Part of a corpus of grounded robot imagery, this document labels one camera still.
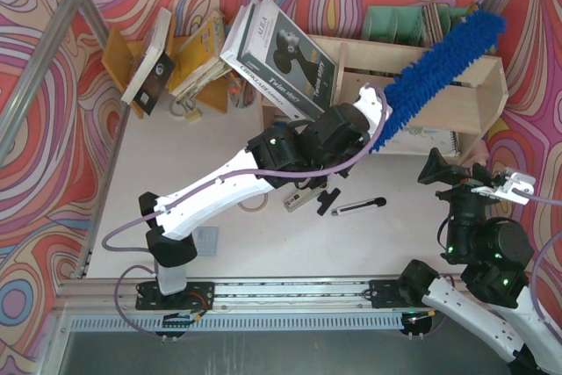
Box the black plastic clip piece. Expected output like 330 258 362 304
317 188 341 216

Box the white black utility knife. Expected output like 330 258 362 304
331 197 387 216

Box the blue fluffy duster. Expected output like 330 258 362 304
370 10 506 153

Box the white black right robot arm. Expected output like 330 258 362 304
398 148 561 374

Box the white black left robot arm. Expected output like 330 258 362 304
139 100 381 296

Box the light wooden bookshelf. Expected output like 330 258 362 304
258 34 509 161

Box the white spiral notebook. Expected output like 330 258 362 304
378 126 460 157

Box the pink pig figure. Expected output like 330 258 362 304
461 140 490 169

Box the grey black stapler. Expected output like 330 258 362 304
283 182 328 213

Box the pencil holder with pens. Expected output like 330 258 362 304
227 72 256 109

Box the green desk organizer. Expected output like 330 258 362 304
361 3 479 47

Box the yellow worn book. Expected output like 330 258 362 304
169 10 230 103

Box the brass padlock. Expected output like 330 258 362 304
169 99 202 123

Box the blue yellow calculator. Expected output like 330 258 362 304
193 227 219 256

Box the white book black cover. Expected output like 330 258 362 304
121 8 175 115

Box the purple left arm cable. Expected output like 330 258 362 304
101 84 392 336

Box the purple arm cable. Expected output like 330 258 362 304
101 84 392 336
515 185 562 328

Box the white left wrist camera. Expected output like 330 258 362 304
352 83 393 137

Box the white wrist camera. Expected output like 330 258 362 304
352 83 393 137
471 168 536 206

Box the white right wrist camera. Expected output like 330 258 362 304
471 168 536 206

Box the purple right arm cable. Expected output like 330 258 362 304
515 185 562 328

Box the aluminium mounting rail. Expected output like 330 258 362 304
54 278 535 313

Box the aluminium frame post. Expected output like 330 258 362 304
1 0 83 164

